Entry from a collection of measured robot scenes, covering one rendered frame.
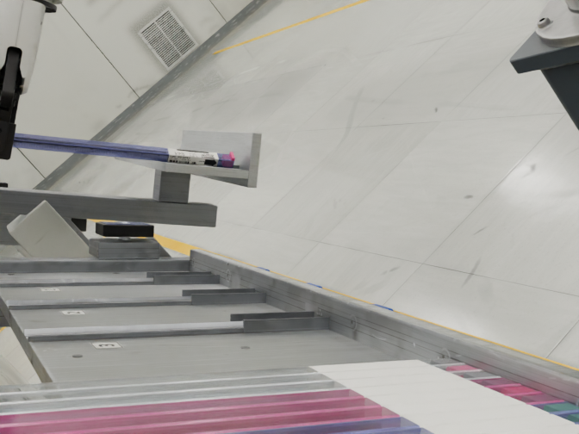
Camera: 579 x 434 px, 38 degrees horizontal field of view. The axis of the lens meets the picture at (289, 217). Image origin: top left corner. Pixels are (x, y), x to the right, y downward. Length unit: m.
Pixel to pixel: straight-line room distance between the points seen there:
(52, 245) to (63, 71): 7.28
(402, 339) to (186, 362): 0.12
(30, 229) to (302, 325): 0.60
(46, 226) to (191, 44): 7.62
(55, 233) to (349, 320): 0.63
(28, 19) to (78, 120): 7.41
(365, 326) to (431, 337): 0.07
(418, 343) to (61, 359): 0.19
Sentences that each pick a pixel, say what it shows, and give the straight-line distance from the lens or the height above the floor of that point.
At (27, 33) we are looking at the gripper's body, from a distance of 0.94.
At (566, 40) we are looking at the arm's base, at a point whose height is 0.71.
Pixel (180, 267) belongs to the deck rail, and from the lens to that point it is 0.85.
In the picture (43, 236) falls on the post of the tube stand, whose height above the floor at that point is 0.80.
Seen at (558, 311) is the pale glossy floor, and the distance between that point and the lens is 1.73.
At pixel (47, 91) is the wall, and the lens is 8.32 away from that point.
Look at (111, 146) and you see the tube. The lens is 0.99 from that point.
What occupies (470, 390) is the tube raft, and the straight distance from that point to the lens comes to 0.38.
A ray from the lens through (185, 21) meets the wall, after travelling 8.69.
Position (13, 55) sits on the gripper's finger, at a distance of 0.94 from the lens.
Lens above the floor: 0.97
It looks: 18 degrees down
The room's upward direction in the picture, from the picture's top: 39 degrees counter-clockwise
